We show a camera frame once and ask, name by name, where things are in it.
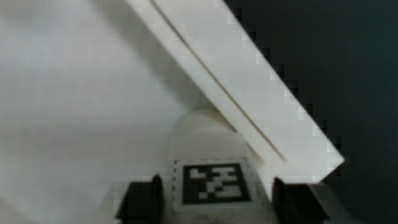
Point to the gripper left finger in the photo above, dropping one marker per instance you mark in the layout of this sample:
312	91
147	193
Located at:
143	203

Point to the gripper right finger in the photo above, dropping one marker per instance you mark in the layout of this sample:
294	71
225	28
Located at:
307	204

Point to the white square tabletop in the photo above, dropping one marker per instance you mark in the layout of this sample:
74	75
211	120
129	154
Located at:
95	94

